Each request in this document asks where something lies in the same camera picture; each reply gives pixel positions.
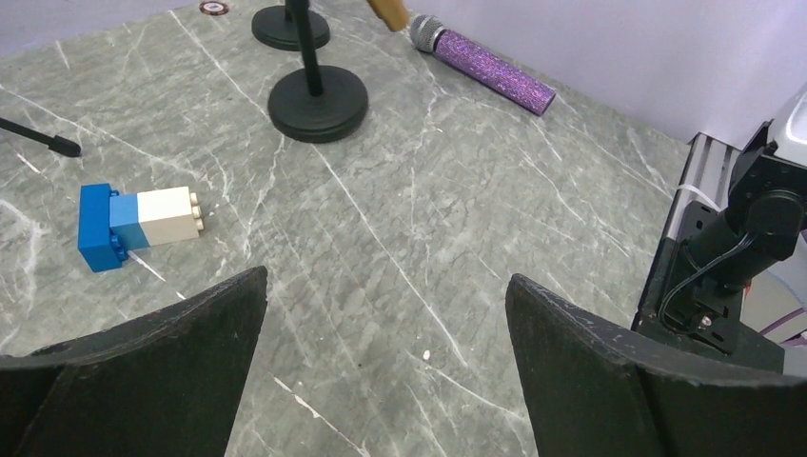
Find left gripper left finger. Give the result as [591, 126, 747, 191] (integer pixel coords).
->
[1, 267, 267, 456]

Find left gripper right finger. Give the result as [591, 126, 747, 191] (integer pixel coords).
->
[505, 274, 806, 456]

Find black tripod shock mount stand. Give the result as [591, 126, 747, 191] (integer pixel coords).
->
[1, 118, 82, 158]

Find black round mic stand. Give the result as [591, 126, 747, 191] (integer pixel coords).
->
[267, 1, 369, 144]
[251, 2, 330, 51]

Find purple glitter microphone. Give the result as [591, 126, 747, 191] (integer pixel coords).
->
[409, 14, 556, 116]

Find gold microphone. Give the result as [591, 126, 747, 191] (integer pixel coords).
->
[366, 0, 409, 32]

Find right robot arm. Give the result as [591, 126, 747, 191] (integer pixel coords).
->
[655, 89, 806, 354]

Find blue and white toy block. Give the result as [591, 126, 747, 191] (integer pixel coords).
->
[77, 183, 205, 273]

